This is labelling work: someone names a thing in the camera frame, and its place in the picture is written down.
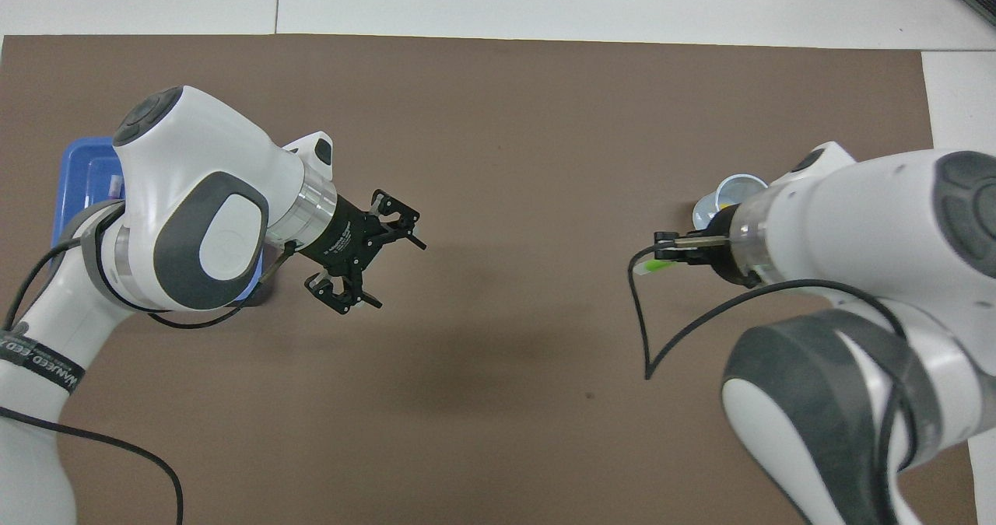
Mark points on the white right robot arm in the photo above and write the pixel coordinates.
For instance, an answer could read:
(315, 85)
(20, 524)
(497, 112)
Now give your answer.
(856, 222)

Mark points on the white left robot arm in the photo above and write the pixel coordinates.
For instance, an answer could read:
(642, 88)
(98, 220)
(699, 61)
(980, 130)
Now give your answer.
(202, 167)

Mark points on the brown table mat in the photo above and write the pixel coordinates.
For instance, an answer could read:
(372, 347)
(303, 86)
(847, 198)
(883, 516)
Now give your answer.
(498, 400)

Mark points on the translucent plastic cup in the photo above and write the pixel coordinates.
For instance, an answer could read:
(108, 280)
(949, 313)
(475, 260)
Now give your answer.
(731, 192)

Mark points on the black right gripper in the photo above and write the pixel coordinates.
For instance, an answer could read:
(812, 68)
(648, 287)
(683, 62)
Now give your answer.
(727, 257)

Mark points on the green pen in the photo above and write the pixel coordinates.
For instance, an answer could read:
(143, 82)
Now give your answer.
(652, 269)

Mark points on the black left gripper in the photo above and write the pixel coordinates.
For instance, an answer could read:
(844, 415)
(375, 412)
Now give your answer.
(342, 237)

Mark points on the blue plastic tray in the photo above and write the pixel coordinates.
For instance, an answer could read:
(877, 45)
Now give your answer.
(78, 190)

